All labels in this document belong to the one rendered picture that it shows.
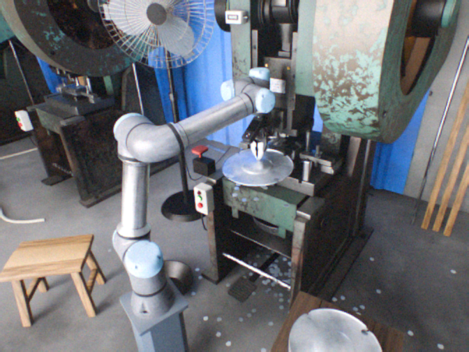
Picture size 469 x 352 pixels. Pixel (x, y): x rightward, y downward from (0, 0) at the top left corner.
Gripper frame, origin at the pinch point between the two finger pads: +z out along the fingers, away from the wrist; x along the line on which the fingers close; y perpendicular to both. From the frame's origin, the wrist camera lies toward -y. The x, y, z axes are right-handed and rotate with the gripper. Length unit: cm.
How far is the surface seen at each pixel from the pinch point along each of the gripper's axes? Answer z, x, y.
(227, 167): 2.1, 8.0, -10.1
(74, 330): 80, 61, -68
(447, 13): -51, -52, 18
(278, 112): -16.3, -2.7, 11.8
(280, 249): 49, -9, 5
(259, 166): 1.5, -3.5, -3.6
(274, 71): -31.6, 1.4, 14.8
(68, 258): 46, 69, -58
